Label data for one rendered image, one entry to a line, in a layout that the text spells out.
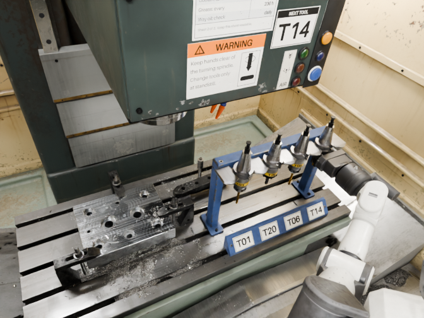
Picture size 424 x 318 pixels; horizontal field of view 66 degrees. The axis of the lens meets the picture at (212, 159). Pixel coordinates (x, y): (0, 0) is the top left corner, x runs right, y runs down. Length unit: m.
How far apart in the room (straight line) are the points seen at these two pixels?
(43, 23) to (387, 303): 1.14
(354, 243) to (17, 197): 1.57
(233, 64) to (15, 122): 1.35
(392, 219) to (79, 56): 1.40
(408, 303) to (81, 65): 1.12
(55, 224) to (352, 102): 1.37
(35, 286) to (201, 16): 0.95
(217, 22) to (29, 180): 1.58
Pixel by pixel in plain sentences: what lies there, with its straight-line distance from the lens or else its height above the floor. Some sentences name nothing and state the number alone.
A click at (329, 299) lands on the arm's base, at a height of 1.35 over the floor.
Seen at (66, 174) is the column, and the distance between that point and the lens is 1.54.
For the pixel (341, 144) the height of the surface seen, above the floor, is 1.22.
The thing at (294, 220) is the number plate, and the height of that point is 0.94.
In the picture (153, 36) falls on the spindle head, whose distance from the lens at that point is 0.53.
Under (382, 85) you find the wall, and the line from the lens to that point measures 1.57.
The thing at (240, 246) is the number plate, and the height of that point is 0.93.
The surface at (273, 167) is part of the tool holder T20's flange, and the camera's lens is 1.03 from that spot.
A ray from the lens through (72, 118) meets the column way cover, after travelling 1.34.
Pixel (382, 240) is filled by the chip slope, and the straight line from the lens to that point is 1.59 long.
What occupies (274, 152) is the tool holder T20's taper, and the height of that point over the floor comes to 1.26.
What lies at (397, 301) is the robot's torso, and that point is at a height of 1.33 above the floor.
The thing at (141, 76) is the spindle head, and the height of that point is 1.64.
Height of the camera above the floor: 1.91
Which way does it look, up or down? 43 degrees down
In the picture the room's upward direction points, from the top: 6 degrees clockwise
